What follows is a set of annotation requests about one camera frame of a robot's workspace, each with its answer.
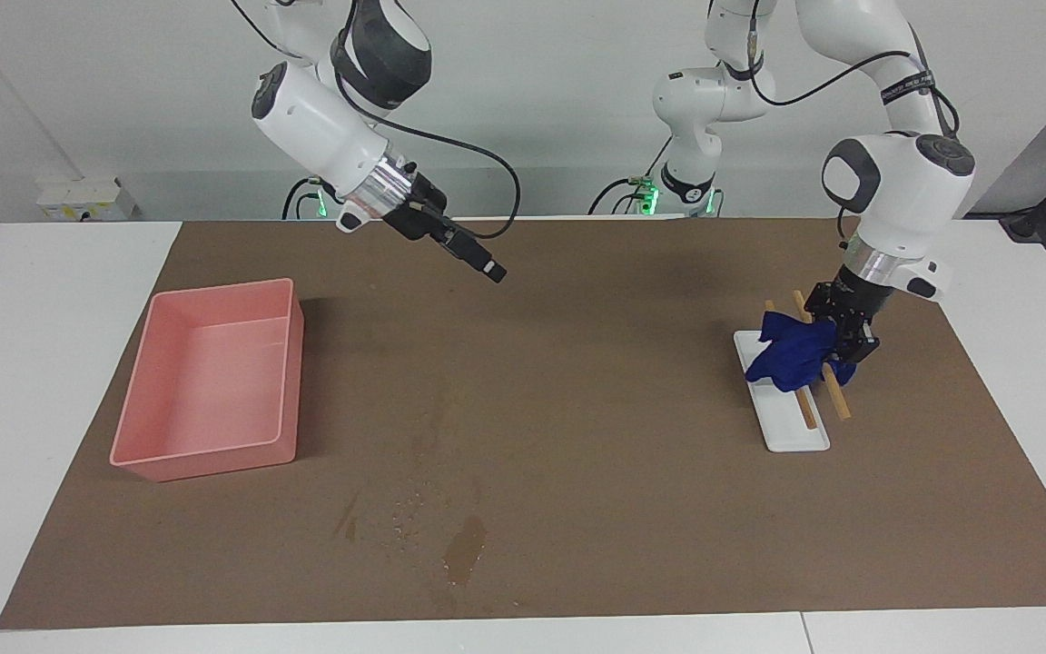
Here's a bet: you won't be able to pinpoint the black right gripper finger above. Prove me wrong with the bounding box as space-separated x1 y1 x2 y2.
439 238 501 284
449 227 508 278

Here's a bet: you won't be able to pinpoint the blue cloth towel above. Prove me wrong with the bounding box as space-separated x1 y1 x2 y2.
745 311 858 393

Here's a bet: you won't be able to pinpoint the pink plastic bin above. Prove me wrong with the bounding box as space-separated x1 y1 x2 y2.
110 278 306 482

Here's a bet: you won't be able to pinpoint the scattered water droplets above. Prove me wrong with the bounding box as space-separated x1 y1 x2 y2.
391 481 451 539

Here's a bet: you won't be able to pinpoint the water puddle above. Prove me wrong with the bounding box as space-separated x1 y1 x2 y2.
443 516 488 585

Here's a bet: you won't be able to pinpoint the long wooden rod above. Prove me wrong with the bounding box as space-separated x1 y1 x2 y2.
793 291 853 421

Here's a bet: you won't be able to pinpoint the white rectangular tray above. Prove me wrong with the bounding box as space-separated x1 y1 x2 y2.
733 329 831 453

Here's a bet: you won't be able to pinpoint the brown table mat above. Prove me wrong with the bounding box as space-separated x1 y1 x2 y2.
0 216 1046 630

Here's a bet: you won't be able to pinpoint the white power strip box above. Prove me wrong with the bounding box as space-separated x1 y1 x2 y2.
37 177 138 222

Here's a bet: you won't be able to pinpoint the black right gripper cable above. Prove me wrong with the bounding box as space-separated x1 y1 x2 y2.
337 73 522 242

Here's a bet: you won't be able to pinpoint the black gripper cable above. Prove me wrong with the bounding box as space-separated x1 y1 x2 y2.
337 73 522 242
745 0 962 137

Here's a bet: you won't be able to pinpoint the black right base cables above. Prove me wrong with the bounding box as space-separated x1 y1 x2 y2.
282 177 324 221

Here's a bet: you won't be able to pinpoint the black base cables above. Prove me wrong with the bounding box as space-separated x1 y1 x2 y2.
588 136 674 216
282 177 324 221

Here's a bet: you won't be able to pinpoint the black left base cables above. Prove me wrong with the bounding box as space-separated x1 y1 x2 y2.
588 136 674 216

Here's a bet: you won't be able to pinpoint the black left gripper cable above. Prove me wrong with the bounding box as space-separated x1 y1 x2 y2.
745 0 962 137

